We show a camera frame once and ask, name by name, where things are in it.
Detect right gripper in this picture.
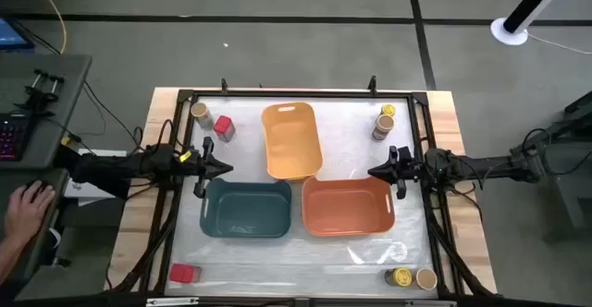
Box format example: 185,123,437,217
367,145,421,201

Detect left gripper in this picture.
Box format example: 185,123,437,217
187,135,235,200

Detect red-lid spice jar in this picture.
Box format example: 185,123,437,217
213,115,237,143
168,263,203,285

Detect tan-lid spice jar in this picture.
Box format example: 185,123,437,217
371,113,396,142
414,267,438,291
190,102,215,130

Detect person's forearm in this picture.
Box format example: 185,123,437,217
0,234,25,286

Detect teal plastic bin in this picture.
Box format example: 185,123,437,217
199,177,293,239

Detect orange plastic bin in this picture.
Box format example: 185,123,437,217
301,175,397,238

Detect yellow plastic bin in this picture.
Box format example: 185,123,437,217
261,102,324,181

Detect white round stand base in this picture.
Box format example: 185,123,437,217
489,16,530,47

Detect grey desk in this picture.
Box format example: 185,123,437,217
0,53,93,301

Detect black desk clamp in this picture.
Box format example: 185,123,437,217
23,68,66,115

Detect dark grey equipment stand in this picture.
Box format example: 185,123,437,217
544,89,592,244

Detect person's hand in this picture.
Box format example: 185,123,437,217
3,180,56,244

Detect black backlit keyboard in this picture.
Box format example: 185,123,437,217
0,112,31,163

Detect blue computer screen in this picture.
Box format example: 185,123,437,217
0,18,34,52

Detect black metal table frame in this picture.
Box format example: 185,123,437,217
110,76,499,304

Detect black floor cable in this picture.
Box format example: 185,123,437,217
82,80,145,154

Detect silver metal bracket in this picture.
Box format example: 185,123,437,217
145,297,201,307

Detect white floor cable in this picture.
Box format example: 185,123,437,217
525,31,592,56

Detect yellow floor cable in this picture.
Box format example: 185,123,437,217
29,0,68,55

